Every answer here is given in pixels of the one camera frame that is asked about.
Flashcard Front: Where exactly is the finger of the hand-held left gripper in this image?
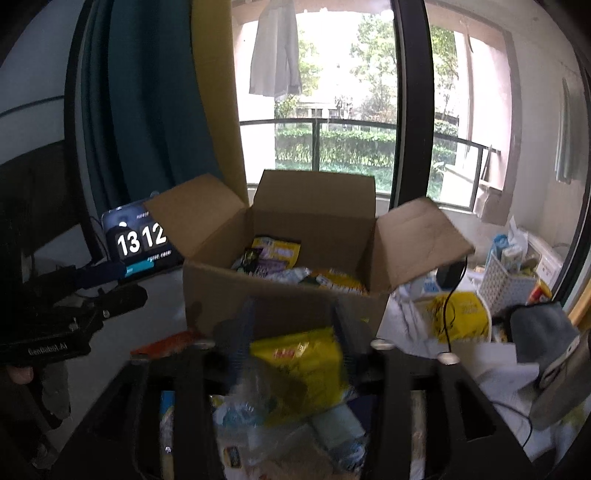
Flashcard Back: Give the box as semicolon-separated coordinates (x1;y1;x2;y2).
59;285;149;325
31;261;129;297

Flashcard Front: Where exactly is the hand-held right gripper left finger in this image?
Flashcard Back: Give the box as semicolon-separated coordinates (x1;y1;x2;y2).
65;298;259;480

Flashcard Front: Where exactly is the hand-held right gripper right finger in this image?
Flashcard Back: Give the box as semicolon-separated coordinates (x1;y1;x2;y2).
332;300;536;480

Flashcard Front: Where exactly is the yellow crisps bag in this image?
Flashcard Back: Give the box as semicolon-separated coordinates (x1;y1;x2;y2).
249;327;359;426

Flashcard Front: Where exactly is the brown cardboard box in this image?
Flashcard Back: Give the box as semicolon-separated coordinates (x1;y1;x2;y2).
143;170;476;343

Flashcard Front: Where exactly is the green yellow snack packet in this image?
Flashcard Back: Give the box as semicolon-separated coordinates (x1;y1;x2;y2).
302;268;369;297

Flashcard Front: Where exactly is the purple snack packet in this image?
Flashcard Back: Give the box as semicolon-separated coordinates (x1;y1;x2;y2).
256;258;288;278

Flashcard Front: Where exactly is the yellow black snack packet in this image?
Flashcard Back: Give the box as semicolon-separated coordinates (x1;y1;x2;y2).
252;236;302;269

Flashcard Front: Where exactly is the clear biscuit bag orange print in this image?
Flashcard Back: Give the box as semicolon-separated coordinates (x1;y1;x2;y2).
210;383;370;480

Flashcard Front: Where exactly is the person's left hand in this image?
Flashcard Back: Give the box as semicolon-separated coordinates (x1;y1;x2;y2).
4;364;34;387

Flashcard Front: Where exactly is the white quilted table cover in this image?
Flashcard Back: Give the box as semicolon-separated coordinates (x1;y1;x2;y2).
106;274;587;462

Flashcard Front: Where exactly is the black tablet clock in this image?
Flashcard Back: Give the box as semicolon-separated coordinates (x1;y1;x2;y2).
102;202;185;283

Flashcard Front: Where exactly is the white plastic bag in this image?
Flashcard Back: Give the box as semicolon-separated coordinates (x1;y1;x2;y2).
376;272;445;359

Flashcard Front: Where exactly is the blue white wrapper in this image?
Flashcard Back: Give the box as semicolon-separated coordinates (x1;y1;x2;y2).
215;401;265;426

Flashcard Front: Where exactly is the orange snack packet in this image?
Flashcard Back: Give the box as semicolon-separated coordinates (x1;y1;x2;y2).
130;331;204;361

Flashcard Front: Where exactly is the blue white wipes packet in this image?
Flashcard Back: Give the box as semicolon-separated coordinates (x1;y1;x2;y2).
309;404;368;468

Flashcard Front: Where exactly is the yellow plastic bag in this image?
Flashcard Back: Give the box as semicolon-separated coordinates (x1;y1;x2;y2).
422;291;491;343

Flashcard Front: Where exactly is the black small device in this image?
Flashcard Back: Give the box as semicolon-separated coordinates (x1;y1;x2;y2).
436;262;466;291

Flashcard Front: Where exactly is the white perforated basket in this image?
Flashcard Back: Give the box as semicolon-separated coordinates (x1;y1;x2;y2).
480;251;542;312

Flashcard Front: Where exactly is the teal curtain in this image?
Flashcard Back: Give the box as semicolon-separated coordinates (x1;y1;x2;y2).
81;0;222;217

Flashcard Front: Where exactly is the grey cloth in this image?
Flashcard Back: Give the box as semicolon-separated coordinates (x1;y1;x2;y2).
510;302;581;363

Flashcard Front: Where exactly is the red yellow small packet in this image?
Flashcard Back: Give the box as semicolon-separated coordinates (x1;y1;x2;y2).
529;281;553;306

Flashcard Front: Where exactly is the black balcony railing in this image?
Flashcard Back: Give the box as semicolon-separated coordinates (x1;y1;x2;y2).
240;117;493;214

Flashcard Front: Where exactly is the yellow curtain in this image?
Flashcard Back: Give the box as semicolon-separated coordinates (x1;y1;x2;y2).
191;0;250;206

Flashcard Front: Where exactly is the white hanging shirt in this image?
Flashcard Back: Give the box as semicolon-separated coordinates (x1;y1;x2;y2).
249;0;304;100

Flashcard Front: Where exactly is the pale hanging garment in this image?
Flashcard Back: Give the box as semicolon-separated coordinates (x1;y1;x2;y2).
554;76;583;184

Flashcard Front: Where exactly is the black power cable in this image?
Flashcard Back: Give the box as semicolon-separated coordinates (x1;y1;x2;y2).
436;259;468;357

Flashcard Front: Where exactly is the black window frame post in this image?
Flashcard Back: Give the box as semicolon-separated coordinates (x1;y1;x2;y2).
390;0;437;216

